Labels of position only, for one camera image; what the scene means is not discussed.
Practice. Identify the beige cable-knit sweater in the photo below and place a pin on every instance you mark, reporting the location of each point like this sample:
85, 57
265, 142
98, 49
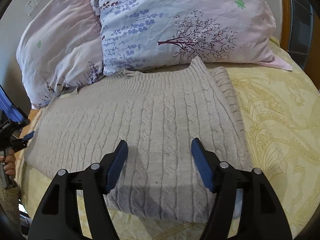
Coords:
158, 114

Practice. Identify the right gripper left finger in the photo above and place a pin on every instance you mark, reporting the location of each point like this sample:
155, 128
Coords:
57, 216

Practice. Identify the wooden headboard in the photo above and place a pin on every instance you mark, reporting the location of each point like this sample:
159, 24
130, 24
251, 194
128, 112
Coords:
300, 36

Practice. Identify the window with blue light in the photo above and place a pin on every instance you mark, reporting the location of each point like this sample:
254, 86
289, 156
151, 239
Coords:
7, 106

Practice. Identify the yellow patterned bed sheet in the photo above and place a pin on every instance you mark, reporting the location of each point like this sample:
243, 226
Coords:
280, 112

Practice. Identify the left hand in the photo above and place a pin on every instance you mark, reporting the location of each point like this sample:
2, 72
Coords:
9, 163

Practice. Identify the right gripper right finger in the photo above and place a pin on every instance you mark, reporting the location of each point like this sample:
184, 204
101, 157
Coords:
262, 215

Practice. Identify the pink floral left pillow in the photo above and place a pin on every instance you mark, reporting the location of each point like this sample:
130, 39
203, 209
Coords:
60, 50

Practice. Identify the blue floral right pillow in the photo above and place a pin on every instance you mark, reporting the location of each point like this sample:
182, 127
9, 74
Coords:
145, 34

